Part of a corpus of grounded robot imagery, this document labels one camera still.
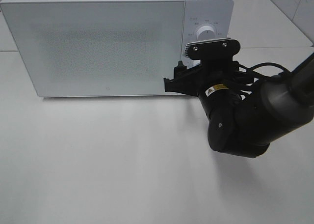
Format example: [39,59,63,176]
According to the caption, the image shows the white microwave door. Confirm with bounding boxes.
[1,2,184,97]

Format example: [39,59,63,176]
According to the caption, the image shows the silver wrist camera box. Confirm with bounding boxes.
[182,37,231,58]

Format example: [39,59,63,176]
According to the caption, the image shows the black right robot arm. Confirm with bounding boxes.
[164,38,314,158]

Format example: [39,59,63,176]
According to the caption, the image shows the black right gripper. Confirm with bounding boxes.
[163,39,240,97]

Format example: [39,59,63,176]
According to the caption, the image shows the upper white microwave knob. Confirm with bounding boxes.
[196,24,216,41]

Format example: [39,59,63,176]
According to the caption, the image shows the white microwave oven body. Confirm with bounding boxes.
[0,0,235,98]

